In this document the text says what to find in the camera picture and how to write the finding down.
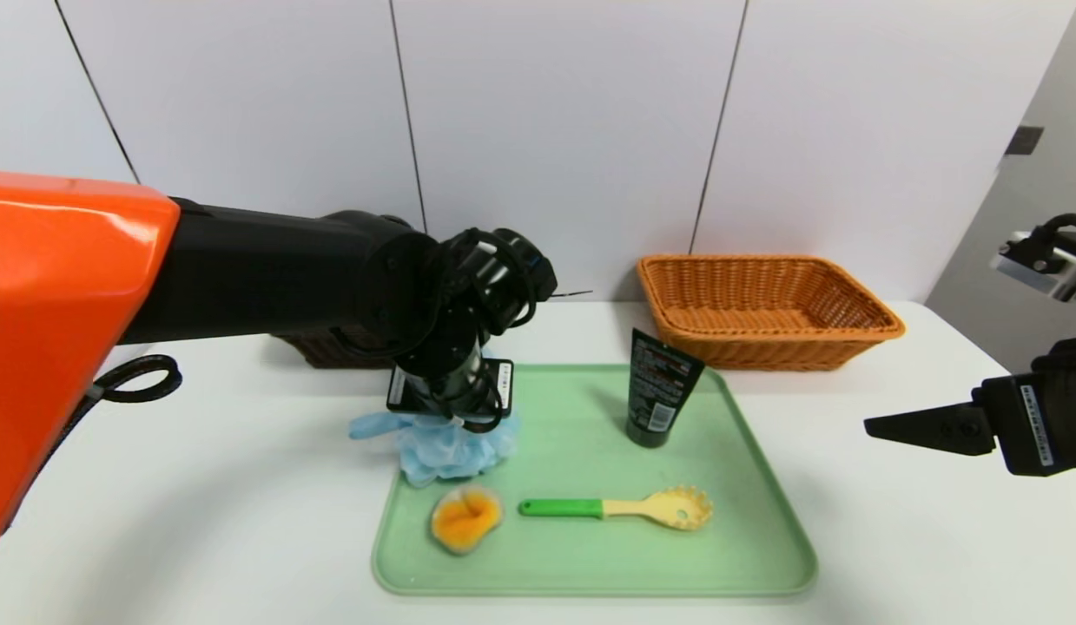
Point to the dark wall fixture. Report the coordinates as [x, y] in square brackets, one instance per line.
[1024, 141]

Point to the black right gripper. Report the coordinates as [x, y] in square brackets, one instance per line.
[1028, 424]

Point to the dark brown wicker basket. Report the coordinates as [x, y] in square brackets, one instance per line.
[329, 351]

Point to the light green plastic tray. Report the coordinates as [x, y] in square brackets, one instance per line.
[590, 555]

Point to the orange wicker basket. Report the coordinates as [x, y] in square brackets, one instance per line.
[763, 351]

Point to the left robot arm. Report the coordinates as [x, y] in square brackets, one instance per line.
[242, 269]

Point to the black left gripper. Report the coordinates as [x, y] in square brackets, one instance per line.
[500, 379]

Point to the blue mesh bath loofah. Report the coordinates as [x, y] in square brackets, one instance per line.
[446, 451]

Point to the orange peach half toy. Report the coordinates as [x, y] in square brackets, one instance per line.
[465, 519]

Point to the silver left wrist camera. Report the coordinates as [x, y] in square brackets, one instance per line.
[488, 265]

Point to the black cosmetic tube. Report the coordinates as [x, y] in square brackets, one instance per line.
[655, 391]

